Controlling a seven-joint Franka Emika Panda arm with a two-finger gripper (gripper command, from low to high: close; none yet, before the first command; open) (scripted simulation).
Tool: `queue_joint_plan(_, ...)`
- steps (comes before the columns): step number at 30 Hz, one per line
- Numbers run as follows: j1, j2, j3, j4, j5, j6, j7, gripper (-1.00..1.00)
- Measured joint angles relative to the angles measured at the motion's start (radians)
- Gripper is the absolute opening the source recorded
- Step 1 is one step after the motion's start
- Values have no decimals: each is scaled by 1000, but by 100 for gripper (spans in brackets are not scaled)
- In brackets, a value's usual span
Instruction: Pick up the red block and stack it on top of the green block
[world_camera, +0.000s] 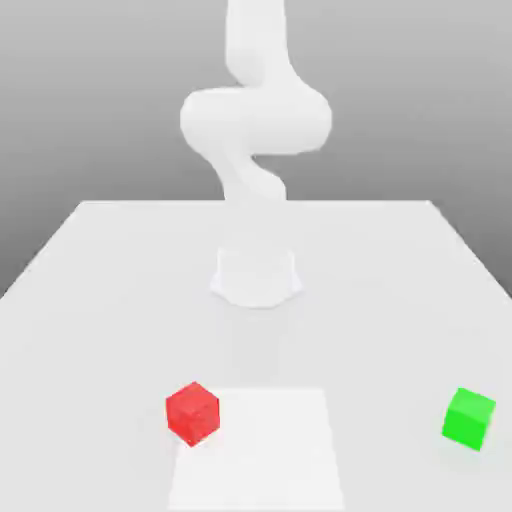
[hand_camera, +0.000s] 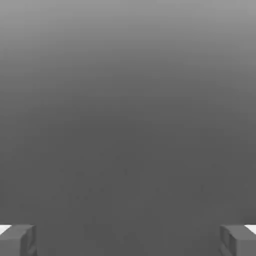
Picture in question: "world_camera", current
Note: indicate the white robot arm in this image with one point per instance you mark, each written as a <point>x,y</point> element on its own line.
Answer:
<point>256,120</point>

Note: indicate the small red cube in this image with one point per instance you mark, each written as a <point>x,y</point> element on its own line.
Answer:
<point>192,414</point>

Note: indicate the small green cube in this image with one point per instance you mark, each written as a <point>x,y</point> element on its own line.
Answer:
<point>468,420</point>

